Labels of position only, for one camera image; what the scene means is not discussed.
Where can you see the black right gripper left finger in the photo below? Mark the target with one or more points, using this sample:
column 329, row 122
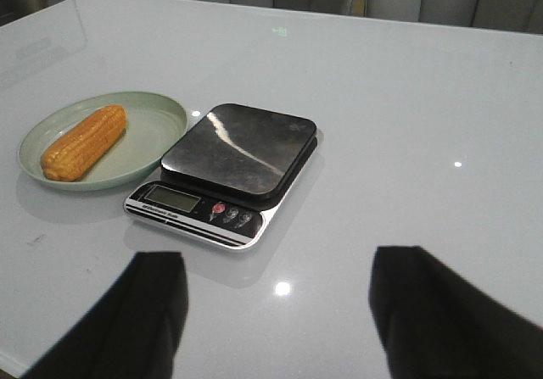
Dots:
column 133, row 331

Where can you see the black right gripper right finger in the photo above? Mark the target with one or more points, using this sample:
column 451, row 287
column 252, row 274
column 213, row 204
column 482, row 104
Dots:
column 432, row 323

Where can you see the orange corn cob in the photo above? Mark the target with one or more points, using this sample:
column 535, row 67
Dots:
column 72, row 155

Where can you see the black silver kitchen scale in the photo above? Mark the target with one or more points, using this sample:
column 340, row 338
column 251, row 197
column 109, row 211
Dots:
column 223, row 181

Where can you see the light green round plate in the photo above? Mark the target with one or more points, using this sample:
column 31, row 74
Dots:
column 154, row 123

